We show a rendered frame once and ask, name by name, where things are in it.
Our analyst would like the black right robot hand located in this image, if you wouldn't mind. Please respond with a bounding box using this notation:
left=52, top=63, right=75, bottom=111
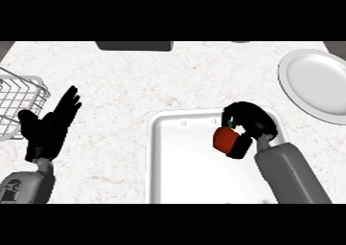
left=219, top=100, right=279, bottom=160

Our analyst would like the white wire basket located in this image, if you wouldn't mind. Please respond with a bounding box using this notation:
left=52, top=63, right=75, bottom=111
left=0, top=44, right=51, bottom=143

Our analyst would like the red bell pepper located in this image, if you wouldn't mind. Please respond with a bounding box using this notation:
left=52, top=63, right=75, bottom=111
left=211, top=119, right=240, bottom=154

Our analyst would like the white round plate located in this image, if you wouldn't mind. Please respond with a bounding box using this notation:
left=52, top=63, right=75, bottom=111
left=276, top=48, right=346, bottom=125

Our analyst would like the dark grey appliance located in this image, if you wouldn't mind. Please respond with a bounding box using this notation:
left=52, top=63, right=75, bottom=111
left=94, top=40, right=174, bottom=53

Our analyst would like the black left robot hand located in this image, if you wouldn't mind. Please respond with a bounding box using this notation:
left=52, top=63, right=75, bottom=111
left=16, top=85, right=82, bottom=164

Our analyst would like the white rectangular tray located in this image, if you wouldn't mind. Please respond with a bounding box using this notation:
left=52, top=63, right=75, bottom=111
left=146, top=106, right=290, bottom=205

